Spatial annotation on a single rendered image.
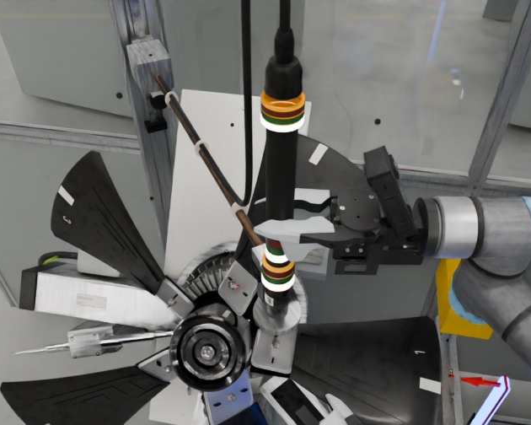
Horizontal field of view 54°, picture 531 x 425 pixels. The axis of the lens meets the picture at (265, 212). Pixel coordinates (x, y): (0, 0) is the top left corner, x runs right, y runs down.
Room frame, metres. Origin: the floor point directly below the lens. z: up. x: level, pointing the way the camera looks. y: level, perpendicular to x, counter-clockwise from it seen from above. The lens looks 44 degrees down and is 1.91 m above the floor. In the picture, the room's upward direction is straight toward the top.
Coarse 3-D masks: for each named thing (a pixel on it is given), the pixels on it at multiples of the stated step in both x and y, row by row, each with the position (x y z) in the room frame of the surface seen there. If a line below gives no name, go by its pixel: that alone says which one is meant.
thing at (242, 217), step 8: (160, 88) 0.91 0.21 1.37; (176, 112) 0.82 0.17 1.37; (184, 128) 0.78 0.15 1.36; (192, 136) 0.74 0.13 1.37; (200, 152) 0.70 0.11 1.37; (208, 168) 0.66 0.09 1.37; (216, 176) 0.64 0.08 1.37; (224, 192) 0.60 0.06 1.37; (232, 200) 0.58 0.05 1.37; (240, 216) 0.55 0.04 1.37; (248, 224) 0.53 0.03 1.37; (248, 232) 0.51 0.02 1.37; (256, 240) 0.50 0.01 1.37
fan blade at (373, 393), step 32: (384, 320) 0.49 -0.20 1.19; (416, 320) 0.48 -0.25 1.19; (320, 352) 0.42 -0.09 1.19; (352, 352) 0.43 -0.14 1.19; (384, 352) 0.43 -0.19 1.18; (320, 384) 0.37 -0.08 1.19; (352, 384) 0.38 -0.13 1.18; (384, 384) 0.38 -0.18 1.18; (416, 384) 0.38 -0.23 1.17; (384, 416) 0.33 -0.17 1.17; (416, 416) 0.34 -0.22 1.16
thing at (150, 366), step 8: (160, 352) 0.43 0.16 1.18; (168, 352) 0.43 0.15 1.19; (152, 360) 0.42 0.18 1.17; (160, 360) 0.43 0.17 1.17; (168, 360) 0.43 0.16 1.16; (144, 368) 0.42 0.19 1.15; (152, 368) 0.42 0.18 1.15; (160, 368) 0.43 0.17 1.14; (160, 376) 0.43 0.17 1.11; (168, 376) 0.43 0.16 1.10; (176, 376) 0.44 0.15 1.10
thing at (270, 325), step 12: (252, 252) 0.48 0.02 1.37; (252, 264) 0.47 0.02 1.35; (264, 288) 0.45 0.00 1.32; (264, 300) 0.45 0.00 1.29; (264, 312) 0.43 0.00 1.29; (288, 312) 0.43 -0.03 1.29; (300, 312) 0.43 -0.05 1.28; (264, 324) 0.41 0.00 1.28; (276, 324) 0.41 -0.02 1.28; (288, 324) 0.41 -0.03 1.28
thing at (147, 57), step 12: (144, 36) 1.05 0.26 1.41; (132, 48) 1.01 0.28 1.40; (144, 48) 1.01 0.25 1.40; (156, 48) 1.01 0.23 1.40; (132, 60) 0.98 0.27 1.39; (144, 60) 0.96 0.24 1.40; (156, 60) 0.96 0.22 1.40; (168, 60) 0.97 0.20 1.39; (132, 72) 1.01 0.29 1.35; (144, 72) 0.95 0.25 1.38; (156, 72) 0.96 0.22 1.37; (168, 72) 0.97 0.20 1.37; (144, 84) 0.95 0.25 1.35; (156, 84) 0.96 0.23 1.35; (168, 84) 0.97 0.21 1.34
